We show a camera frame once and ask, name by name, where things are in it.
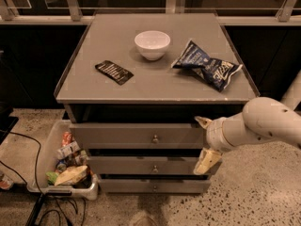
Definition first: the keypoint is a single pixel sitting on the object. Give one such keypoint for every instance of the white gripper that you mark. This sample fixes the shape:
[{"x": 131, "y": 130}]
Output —
[{"x": 213, "y": 135}]

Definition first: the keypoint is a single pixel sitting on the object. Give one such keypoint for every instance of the grey top drawer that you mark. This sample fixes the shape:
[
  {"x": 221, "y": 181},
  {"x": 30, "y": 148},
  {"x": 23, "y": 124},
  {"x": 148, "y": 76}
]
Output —
[{"x": 138, "y": 135}]

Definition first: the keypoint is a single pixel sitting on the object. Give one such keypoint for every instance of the grey drawer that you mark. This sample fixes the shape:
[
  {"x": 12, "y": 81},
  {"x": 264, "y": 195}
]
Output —
[
  {"x": 142, "y": 165},
  {"x": 138, "y": 135},
  {"x": 169, "y": 186}
]

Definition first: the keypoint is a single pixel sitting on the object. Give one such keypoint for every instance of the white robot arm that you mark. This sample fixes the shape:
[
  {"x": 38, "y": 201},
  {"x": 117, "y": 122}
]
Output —
[{"x": 262, "y": 119}]

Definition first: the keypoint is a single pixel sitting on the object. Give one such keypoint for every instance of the grey drawer cabinet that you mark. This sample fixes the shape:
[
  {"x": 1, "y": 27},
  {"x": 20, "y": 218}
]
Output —
[{"x": 157, "y": 93}]

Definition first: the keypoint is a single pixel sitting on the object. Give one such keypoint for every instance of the grey middle drawer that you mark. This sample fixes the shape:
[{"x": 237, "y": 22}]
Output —
[{"x": 142, "y": 165}]

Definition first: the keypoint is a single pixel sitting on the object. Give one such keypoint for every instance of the grey bottom drawer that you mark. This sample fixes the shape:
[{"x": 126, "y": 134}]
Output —
[{"x": 169, "y": 186}]

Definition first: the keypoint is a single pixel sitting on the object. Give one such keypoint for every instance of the blue chip bag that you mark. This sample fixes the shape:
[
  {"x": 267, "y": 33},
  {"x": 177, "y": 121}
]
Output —
[{"x": 214, "y": 71}]

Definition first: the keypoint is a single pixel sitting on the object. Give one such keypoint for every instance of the black snack packet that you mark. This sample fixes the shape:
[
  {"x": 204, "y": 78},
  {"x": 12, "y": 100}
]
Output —
[{"x": 114, "y": 72}]

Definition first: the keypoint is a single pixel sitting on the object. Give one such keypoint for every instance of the white ceramic bowl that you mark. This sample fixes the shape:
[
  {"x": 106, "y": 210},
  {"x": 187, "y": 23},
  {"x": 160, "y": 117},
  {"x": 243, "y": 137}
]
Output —
[{"x": 152, "y": 44}]

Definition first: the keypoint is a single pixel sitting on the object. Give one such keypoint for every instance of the yellow snack bag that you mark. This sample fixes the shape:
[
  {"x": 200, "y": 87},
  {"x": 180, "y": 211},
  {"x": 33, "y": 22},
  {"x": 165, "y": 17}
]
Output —
[{"x": 71, "y": 175}]

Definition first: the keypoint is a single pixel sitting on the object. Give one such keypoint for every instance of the orange soda can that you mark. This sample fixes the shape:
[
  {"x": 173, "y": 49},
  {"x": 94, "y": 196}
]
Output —
[{"x": 66, "y": 138}]

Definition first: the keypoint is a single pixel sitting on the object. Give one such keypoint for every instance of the white carton box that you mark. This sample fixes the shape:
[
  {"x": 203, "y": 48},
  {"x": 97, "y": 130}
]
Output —
[{"x": 67, "y": 150}]

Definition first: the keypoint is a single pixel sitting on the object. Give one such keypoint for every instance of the metal window railing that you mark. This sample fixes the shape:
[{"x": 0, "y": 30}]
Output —
[{"x": 228, "y": 12}]

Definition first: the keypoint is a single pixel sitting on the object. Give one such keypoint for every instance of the green snack packet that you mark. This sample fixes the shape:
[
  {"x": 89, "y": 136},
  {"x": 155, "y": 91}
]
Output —
[{"x": 52, "y": 177}]

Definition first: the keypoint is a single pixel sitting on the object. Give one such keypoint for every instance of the clear plastic bin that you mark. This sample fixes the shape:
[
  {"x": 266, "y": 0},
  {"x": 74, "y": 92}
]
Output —
[{"x": 46, "y": 162}]

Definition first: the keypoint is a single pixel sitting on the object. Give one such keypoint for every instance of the black furniture edge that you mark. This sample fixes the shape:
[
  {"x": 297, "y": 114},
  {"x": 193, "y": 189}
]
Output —
[{"x": 7, "y": 121}]

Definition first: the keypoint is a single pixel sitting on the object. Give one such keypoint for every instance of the red white object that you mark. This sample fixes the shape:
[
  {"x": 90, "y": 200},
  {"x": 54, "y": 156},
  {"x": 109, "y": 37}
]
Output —
[{"x": 5, "y": 182}]

